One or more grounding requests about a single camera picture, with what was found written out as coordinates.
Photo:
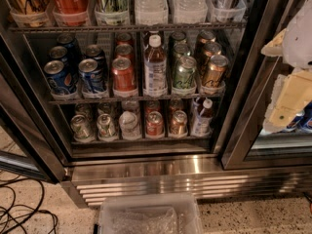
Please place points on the front blue pepsi can left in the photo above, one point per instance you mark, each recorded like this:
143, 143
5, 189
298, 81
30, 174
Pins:
59, 78

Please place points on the clear plastic bin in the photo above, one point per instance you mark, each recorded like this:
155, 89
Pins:
174, 213

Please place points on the middle green can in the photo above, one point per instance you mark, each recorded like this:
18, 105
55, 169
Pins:
180, 50

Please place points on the open fridge door left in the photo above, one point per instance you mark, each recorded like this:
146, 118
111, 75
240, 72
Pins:
38, 160

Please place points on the middle gold can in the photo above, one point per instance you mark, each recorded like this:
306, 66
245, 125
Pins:
210, 49

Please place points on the bottom shelf gold can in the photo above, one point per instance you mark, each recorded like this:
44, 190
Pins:
178, 123

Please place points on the front red soda can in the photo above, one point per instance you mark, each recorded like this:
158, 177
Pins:
123, 72

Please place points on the red soda can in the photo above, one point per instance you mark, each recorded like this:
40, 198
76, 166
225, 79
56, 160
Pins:
123, 72
124, 51

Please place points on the bottom shelf red can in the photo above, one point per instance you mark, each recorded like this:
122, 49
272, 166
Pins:
154, 124

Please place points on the blue pepsi can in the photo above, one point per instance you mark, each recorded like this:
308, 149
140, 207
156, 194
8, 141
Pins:
95, 52
92, 76
59, 78
60, 53

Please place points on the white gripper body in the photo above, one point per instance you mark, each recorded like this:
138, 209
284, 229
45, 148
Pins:
298, 44

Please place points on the red coca-cola can top shelf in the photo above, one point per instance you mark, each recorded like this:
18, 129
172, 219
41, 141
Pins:
72, 12

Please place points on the blue pepsi can right compartment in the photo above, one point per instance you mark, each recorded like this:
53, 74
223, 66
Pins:
302, 120

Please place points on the clear water bottle top shelf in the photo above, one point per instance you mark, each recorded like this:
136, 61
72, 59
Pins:
150, 12

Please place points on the bottom shelf tea bottle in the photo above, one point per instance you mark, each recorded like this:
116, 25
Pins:
202, 115

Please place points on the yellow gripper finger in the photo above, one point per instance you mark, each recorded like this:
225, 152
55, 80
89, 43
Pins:
274, 47
290, 94

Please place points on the brown tea bottle white cap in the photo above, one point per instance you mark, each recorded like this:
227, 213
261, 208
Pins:
155, 68

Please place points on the middle red soda can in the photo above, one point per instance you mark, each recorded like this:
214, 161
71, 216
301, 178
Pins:
124, 51

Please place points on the gold can top shelf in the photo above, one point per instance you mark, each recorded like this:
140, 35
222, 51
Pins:
27, 0

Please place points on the front blue pepsi can right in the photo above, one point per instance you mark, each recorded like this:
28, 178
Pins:
92, 76

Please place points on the middle blue pepsi can right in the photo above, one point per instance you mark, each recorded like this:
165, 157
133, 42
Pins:
95, 52

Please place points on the bottom shelf green can left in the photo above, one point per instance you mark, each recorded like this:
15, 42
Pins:
82, 129

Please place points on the front gold can middle shelf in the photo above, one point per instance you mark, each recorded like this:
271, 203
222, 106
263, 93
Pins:
215, 71

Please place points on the middle blue pepsi can left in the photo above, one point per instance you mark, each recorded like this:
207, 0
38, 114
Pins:
60, 53

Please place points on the front green can middle shelf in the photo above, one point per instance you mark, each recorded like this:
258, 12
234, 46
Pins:
184, 74

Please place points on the stainless steel fridge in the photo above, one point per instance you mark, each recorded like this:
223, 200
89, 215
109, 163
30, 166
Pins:
237, 158

